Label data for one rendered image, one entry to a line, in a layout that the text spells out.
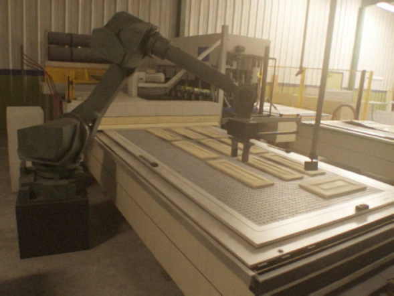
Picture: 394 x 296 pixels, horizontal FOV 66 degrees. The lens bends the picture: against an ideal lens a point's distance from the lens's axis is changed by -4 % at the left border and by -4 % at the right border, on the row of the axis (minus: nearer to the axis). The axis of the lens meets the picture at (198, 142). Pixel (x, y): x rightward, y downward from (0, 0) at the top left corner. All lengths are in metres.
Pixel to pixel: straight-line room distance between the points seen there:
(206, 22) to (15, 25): 5.01
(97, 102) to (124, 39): 0.68
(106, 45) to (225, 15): 7.87
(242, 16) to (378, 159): 6.53
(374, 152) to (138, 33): 4.33
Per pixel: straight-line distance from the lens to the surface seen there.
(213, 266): 1.81
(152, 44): 2.53
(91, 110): 2.97
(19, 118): 4.38
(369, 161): 5.79
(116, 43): 2.50
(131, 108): 4.23
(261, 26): 11.06
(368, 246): 2.12
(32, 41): 8.27
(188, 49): 7.01
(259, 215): 1.90
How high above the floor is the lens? 1.66
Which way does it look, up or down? 13 degrees down
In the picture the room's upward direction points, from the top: 4 degrees clockwise
